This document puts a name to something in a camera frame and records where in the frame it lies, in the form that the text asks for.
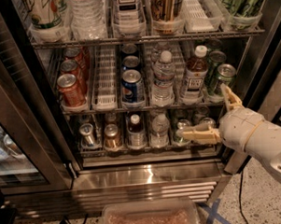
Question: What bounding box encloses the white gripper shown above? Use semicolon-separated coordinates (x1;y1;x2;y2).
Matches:
176;84;265;152

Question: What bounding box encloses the brown tea bottle white cap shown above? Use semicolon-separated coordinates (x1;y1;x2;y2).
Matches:
180;45;208;105

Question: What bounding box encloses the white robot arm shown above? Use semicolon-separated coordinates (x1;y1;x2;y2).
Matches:
176;84;281;184

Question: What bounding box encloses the clear water bottle middle shelf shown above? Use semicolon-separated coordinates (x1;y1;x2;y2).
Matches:
151;50;176;106

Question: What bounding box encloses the clear water bottle shelf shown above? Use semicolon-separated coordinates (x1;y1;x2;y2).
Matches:
69;0;107;41
151;50;176;106

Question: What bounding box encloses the water bottle bottom shelf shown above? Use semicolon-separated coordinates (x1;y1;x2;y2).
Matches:
150;114;170;147

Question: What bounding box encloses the tea bottle bottom shelf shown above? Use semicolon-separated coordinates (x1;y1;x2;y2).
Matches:
128;114;146;148

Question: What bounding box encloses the tea bottle shelf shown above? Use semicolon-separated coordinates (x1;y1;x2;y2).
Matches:
112;0;144;25
128;114;146;148

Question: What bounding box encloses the empty white tray top shelf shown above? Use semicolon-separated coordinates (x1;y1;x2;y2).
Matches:
182;0;223;33

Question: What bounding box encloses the bronze can bottom shelf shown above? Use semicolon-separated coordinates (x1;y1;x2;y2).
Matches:
104;123;121;148

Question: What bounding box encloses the brown tall can top shelf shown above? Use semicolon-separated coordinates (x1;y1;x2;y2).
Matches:
150;0;183;29

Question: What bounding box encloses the tea bottle top shelf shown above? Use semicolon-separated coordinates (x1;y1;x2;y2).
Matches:
112;0;144;25

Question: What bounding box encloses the stainless steel display fridge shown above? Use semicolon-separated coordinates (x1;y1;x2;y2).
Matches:
0;0;281;218

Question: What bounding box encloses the silver can bottom shelf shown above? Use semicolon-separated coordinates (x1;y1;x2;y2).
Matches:
78;123;97;146

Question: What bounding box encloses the clear water bottle top shelf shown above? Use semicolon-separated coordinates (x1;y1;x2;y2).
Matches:
69;0;107;41

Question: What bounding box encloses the fridge glass door left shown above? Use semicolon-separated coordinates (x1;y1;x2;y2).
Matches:
0;35;74;196

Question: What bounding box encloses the white green can top shelf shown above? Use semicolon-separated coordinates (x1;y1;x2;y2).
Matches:
22;0;67;30

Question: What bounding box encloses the green can bottom right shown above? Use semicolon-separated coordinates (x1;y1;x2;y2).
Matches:
195;118;216;130

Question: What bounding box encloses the green can bottom left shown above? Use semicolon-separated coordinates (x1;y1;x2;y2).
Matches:
172;119;190;146

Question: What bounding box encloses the green soda can front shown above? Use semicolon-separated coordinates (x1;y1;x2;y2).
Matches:
207;63;236;96

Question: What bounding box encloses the green soda can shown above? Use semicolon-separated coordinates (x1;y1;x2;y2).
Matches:
207;63;236;96
204;49;227;85
204;38;223;51

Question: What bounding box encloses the green soda can rear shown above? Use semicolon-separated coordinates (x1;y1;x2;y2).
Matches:
204;38;223;51

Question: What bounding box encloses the blue pepsi can front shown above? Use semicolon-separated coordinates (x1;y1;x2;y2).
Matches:
121;69;145;104

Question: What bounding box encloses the blue pepsi can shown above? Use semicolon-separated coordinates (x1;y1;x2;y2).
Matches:
120;43;139;58
121;55;141;71
121;69;145;104

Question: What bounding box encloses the blue tape cross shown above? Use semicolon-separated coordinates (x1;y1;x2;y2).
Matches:
199;198;231;224

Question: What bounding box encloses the blue pepsi can rear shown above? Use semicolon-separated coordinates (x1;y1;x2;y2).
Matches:
120;43;139;58

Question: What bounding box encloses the empty white plastic tray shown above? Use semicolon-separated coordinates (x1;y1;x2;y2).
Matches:
91;46;118;111

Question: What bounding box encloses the clear plastic bin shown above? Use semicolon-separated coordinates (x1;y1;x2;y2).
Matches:
103;197;201;224

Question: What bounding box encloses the orange soda can front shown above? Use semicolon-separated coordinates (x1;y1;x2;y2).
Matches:
57;74;86;107

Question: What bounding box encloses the orange soda can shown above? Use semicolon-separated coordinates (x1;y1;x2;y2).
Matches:
63;48;90;80
60;59;87;94
57;74;86;107

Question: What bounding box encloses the orange soda can rear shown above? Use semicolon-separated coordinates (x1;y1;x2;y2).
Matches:
63;48;90;80

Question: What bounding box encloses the black cable on floor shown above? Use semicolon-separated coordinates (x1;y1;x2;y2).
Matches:
236;170;251;224

